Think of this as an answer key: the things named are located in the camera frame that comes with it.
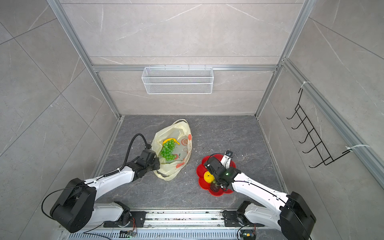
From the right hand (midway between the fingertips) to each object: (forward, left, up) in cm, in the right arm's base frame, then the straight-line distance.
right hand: (218, 165), depth 84 cm
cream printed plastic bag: (+28, +24, -3) cm, 37 cm away
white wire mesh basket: (+52, +13, +23) cm, 58 cm away
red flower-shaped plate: (0, +9, -5) cm, 10 cm away
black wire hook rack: (-11, -40, +25) cm, 48 cm away
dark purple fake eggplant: (-11, +3, -3) cm, 12 cm away
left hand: (+7, +37, -2) cm, 37 cm away
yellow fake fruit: (-6, +6, -2) cm, 9 cm away
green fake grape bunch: (+13, +31, -4) cm, 34 cm away
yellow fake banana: (+21, +27, -6) cm, 35 cm away
